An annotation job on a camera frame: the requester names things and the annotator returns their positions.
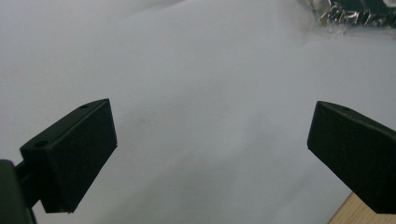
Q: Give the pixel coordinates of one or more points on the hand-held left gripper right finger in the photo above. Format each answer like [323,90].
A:
[358,155]

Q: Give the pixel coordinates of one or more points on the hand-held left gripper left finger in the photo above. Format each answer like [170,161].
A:
[71,155]

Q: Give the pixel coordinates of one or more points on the clear plastic bag of parts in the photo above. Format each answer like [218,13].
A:
[355,12]

